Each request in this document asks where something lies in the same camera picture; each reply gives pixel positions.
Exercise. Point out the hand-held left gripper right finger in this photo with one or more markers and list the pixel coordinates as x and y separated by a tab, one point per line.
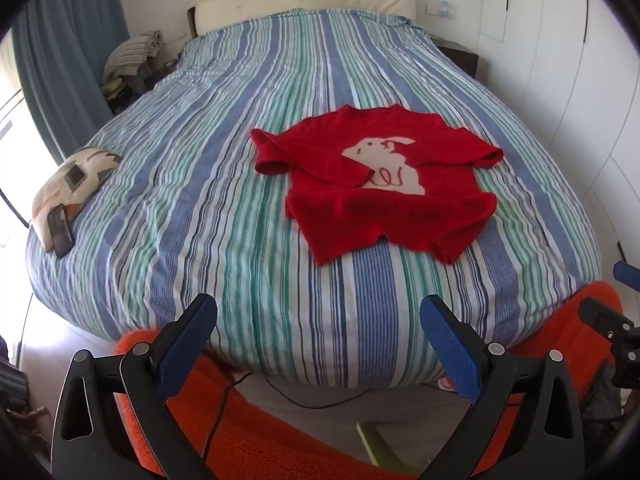
450	345

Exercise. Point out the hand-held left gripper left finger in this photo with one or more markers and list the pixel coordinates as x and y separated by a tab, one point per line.
187	345

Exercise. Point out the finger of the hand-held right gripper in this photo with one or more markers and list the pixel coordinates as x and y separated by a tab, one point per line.
612	327
629	275

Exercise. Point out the red sweater with cream print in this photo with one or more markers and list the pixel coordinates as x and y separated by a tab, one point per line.
350	210

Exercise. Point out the pile of clothes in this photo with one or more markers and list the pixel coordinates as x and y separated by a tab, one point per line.
130	55

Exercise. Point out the orange fleece garment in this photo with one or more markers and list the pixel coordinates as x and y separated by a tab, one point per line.
240	440

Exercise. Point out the green flat item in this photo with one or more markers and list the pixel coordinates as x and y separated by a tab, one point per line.
375	442

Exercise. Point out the striped bed cover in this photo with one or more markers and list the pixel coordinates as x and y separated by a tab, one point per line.
200	185

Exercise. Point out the black phone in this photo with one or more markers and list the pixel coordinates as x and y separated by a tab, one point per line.
60	232

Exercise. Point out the patterned pillow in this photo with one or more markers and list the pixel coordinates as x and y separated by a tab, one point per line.
80	185

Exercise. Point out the white wardrobe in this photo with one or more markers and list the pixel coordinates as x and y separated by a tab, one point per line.
560	60

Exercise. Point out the dark nightstand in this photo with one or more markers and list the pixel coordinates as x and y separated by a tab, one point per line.
460	57

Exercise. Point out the blue curtain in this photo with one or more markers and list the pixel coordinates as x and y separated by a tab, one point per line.
65	35

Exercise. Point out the cream padded headboard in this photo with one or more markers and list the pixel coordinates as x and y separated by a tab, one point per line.
310	2

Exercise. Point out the wall socket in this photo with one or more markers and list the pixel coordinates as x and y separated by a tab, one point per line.
441	9

